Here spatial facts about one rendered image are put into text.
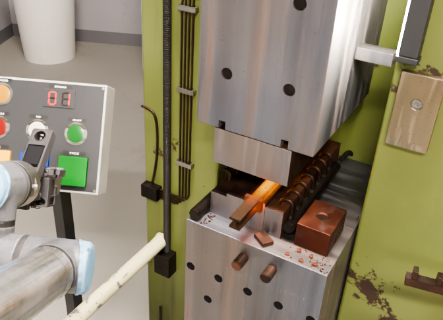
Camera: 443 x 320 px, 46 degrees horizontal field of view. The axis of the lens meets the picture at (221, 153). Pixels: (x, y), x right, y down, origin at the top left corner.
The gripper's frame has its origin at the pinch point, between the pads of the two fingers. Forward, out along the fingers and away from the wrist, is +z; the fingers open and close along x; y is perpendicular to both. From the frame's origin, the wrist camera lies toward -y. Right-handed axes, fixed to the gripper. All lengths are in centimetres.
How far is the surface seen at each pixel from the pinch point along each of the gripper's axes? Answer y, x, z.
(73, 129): -9.7, -0.6, 10.6
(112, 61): -79, -85, 351
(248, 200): 3.5, 44.8, 5.3
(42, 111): -13.7, -9.1, 11.0
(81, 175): 1.7, 2.6, 10.3
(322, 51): -29, 56, -17
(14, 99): -15.9, -16.7, 11.0
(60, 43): -88, -126, 330
